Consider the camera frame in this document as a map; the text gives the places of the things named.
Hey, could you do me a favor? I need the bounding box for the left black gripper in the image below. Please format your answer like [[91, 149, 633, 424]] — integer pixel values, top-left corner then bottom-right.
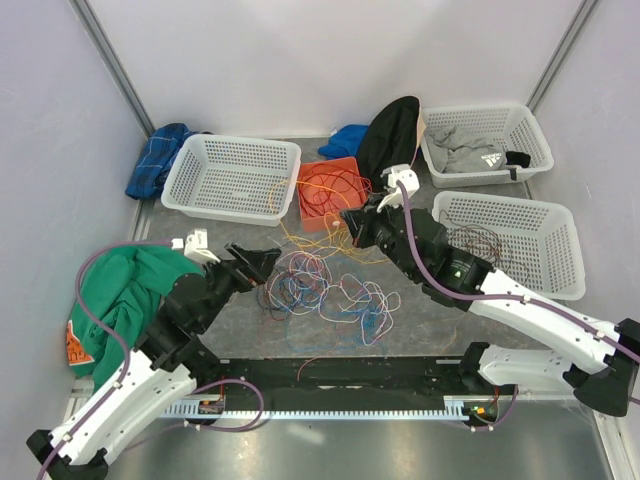
[[196, 241, 281, 331]]

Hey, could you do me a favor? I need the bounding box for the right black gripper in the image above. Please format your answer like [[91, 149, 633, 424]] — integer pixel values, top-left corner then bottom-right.
[[341, 191, 421, 280]]

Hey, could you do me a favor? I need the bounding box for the red wire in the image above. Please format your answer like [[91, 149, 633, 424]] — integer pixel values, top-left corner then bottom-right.
[[299, 164, 374, 219]]

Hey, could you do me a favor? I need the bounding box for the yellow wire bundle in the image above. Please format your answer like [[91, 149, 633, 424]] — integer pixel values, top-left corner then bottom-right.
[[267, 177, 391, 266]]

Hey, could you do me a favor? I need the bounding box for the brown wire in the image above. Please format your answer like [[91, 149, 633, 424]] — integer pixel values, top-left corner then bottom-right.
[[439, 209, 531, 286]]

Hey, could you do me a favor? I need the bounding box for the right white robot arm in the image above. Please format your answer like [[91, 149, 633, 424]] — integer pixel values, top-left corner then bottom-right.
[[340, 202, 639, 417]]

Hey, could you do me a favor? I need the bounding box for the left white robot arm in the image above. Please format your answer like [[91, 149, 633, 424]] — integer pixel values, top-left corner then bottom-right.
[[26, 230, 282, 479]]

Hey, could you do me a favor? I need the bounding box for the orange square box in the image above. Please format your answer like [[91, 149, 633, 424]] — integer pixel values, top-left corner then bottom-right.
[[296, 157, 371, 233]]

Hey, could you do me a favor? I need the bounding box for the bright blue cloth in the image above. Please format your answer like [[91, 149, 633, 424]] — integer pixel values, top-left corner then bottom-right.
[[318, 124, 368, 160]]

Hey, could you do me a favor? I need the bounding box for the left white plastic basket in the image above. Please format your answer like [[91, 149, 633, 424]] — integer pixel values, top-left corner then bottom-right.
[[161, 134, 302, 227]]

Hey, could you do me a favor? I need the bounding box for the black bucket hat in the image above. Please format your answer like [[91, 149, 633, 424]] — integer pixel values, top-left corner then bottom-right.
[[355, 96, 426, 192]]

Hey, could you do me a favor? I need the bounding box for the grey adidas garment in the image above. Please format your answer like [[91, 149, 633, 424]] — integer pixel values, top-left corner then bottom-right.
[[425, 125, 532, 175]]

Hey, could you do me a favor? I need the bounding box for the green shirt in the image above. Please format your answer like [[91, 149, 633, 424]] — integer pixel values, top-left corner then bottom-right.
[[66, 246, 203, 390]]

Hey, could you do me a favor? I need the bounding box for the blue plaid cloth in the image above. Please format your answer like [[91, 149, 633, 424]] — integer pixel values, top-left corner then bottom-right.
[[124, 123, 210, 200]]

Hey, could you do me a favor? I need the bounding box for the near right white basket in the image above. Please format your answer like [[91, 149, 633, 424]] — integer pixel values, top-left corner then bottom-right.
[[432, 191, 586, 301]]

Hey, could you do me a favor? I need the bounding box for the far right white basket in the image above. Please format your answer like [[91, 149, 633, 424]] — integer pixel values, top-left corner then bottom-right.
[[421, 103, 554, 189]]

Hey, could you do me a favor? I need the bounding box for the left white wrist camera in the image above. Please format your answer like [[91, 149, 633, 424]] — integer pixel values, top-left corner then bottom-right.
[[171, 229, 221, 266]]

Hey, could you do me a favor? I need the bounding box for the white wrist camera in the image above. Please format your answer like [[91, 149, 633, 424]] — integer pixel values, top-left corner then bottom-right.
[[377, 164, 420, 213], [171, 229, 221, 266]]

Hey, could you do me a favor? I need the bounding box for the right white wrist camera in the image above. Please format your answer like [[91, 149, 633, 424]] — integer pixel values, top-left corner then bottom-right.
[[377, 164, 420, 213]]

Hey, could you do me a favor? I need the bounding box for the tangled multicolour wire pile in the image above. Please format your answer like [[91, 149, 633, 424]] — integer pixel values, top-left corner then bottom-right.
[[254, 249, 404, 381]]

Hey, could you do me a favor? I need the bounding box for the slotted cable duct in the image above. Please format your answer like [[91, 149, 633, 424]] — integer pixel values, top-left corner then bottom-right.
[[160, 396, 488, 421]]

